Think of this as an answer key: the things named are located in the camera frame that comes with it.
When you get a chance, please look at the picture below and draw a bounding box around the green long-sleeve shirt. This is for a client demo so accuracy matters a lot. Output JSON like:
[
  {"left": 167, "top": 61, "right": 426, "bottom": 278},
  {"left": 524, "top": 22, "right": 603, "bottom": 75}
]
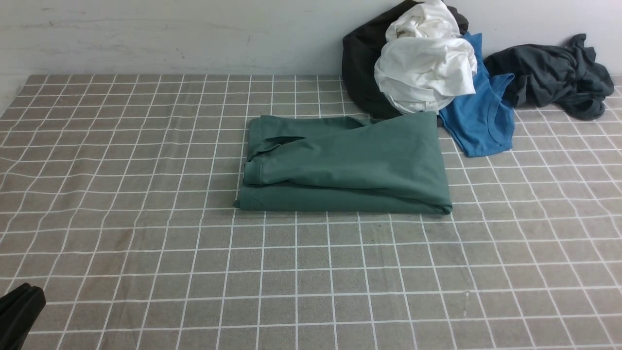
[{"left": 234, "top": 112, "right": 453, "bottom": 215}]

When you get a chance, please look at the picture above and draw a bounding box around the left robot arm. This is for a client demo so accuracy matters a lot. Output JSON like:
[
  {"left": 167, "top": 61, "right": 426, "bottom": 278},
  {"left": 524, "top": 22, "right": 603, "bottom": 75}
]
[{"left": 0, "top": 283, "right": 46, "bottom": 350}]

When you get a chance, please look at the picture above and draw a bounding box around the white crumpled shirt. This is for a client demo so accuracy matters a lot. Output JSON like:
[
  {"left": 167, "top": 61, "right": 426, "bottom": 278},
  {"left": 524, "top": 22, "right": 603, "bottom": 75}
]
[{"left": 375, "top": 0, "right": 478, "bottom": 114}]

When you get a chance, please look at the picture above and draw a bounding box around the blue shirt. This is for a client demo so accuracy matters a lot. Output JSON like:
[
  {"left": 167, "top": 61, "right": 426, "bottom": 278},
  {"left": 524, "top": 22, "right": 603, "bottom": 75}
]
[{"left": 440, "top": 33, "right": 515, "bottom": 158}]

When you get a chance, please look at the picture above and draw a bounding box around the dark grey crumpled shirt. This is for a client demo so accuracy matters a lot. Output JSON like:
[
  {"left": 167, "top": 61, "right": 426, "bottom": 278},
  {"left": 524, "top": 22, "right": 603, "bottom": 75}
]
[{"left": 484, "top": 34, "right": 615, "bottom": 121}]

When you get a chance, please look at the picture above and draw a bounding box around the black garment behind pile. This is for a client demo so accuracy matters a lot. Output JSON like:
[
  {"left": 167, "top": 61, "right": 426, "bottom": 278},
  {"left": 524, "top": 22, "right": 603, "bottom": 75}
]
[{"left": 342, "top": 0, "right": 469, "bottom": 119}]

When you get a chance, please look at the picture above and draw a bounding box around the grey checkered tablecloth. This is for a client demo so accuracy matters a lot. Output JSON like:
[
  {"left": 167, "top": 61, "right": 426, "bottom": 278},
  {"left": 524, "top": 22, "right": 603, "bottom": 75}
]
[{"left": 0, "top": 75, "right": 622, "bottom": 350}]

